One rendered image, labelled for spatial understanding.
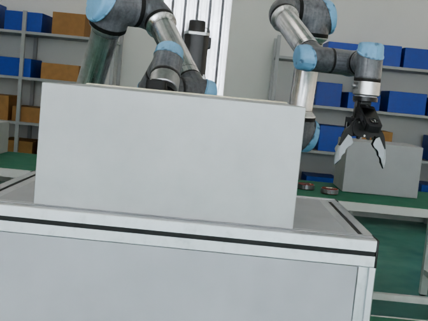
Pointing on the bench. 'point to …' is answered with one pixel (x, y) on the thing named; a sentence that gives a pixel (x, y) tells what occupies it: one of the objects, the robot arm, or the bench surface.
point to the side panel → (363, 293)
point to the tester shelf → (198, 229)
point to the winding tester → (169, 153)
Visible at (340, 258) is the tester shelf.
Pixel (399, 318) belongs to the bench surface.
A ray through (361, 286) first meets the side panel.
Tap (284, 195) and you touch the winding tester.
